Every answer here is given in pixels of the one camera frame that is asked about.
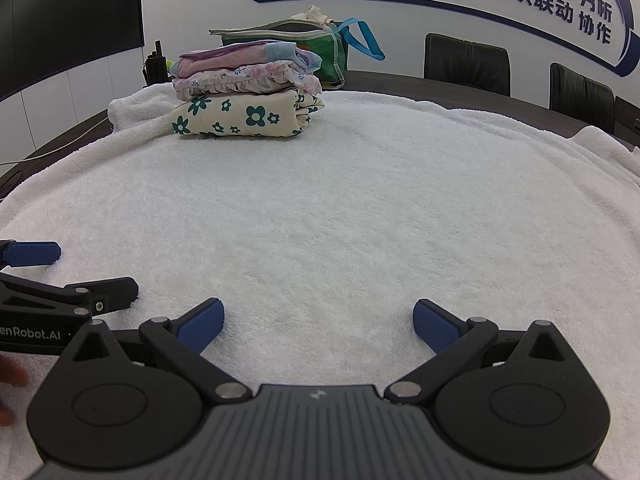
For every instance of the black wall screen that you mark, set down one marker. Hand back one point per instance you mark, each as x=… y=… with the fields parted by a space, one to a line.
x=65 y=20

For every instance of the black office chair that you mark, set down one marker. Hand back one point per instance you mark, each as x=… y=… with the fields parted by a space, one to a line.
x=465 y=62
x=628 y=116
x=580 y=97

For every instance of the person's left hand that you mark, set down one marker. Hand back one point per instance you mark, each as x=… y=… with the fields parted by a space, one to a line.
x=10 y=374

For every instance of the yellow-green item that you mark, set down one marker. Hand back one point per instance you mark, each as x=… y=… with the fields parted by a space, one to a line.
x=172 y=65

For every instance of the white towel blanket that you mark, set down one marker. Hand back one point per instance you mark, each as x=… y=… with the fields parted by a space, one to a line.
x=325 y=210

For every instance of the folded purple floral cloth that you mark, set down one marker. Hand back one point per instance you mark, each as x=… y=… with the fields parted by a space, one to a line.
x=235 y=83

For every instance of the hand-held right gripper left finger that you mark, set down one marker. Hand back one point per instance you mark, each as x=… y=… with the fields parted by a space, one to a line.
x=202 y=327

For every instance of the folded cream green-flower cloth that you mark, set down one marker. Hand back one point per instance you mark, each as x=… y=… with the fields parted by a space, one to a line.
x=245 y=116

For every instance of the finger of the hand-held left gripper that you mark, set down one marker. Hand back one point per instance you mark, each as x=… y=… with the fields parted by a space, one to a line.
x=32 y=255
x=100 y=294

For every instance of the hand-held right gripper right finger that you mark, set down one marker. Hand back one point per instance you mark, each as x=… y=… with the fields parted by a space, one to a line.
x=437 y=327

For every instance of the pink and blue garment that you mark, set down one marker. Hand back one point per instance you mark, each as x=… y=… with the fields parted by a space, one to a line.
x=240 y=57

